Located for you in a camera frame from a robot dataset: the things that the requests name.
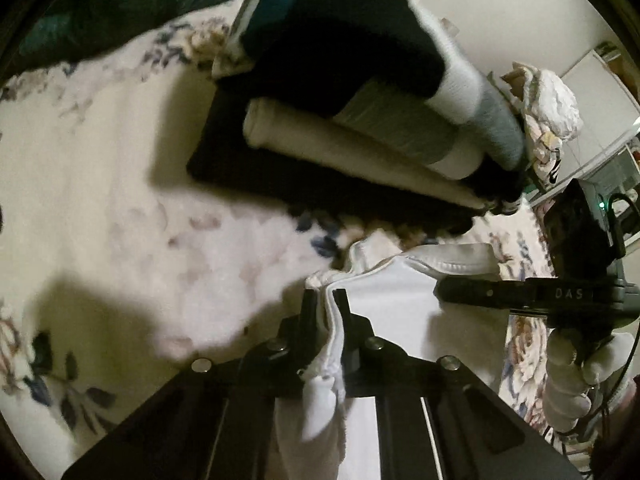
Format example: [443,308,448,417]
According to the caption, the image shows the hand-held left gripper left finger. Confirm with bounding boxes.
[61,289,319,480]

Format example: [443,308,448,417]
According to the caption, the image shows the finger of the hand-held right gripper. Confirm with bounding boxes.
[433,276,551,317]

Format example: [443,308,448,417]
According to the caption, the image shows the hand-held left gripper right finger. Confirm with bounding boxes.
[332,288,597,480]

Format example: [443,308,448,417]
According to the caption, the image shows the white small garment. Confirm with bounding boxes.
[270,239,512,480]

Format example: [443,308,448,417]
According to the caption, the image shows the stack of folded clothes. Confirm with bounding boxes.
[186,74,527,235]

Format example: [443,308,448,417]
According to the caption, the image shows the person's right hand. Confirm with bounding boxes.
[544,331,639,434]

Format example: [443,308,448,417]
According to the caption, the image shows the white crumpled cloth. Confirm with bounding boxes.
[510,61,583,183]

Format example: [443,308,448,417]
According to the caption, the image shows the white cabinet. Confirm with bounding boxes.
[559,40,640,211]

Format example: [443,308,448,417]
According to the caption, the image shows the beige folded garment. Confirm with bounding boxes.
[242,98,497,212]

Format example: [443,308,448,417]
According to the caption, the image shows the white and grey folded garment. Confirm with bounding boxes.
[350,0,527,172]

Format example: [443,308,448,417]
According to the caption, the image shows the grey-green folded garment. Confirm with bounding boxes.
[332,80,483,182]

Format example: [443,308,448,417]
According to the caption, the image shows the floral bed sheet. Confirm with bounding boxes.
[0,0,596,480]

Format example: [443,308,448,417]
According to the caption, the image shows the dark navy folded garment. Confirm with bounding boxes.
[239,0,447,117]

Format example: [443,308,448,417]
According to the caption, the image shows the teal folded garment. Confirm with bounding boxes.
[244,0,317,58]

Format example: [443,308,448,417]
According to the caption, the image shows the dark green pillow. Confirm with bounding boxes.
[0,0,266,76]

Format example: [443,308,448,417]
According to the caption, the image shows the black cable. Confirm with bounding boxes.
[545,320,640,476]

